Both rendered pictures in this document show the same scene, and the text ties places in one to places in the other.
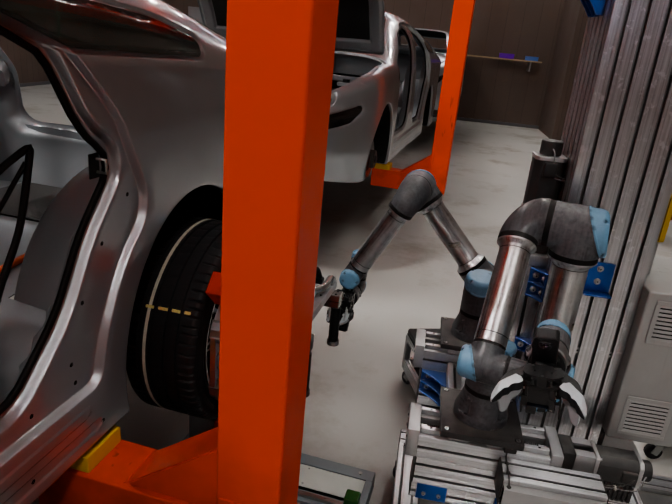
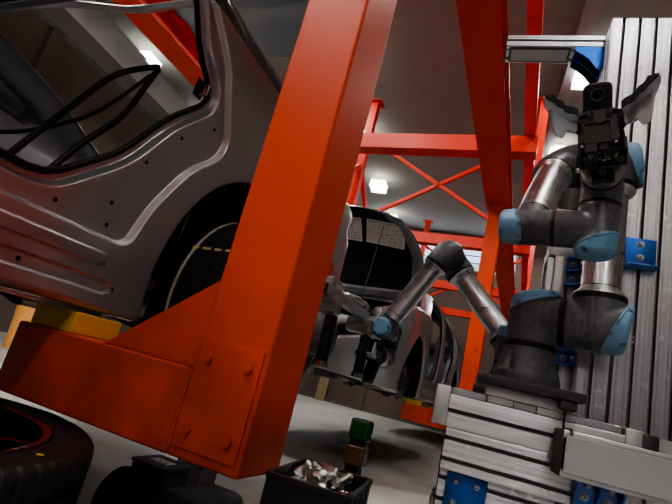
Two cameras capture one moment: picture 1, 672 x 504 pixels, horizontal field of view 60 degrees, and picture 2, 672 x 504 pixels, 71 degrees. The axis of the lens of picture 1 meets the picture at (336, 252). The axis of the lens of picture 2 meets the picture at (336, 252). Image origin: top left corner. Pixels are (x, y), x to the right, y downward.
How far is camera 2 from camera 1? 110 cm
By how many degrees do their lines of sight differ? 37
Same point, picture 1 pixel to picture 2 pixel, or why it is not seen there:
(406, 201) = (441, 251)
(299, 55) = not seen: outside the picture
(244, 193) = (317, 24)
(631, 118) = not seen: hidden behind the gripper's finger
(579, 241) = not seen: hidden behind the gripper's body
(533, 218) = (565, 150)
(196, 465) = (192, 304)
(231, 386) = (260, 192)
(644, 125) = (655, 122)
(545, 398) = (606, 132)
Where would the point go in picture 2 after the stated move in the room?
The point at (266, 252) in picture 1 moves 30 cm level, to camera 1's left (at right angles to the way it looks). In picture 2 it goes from (325, 63) to (203, 47)
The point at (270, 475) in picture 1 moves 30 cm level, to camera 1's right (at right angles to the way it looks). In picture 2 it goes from (275, 296) to (432, 331)
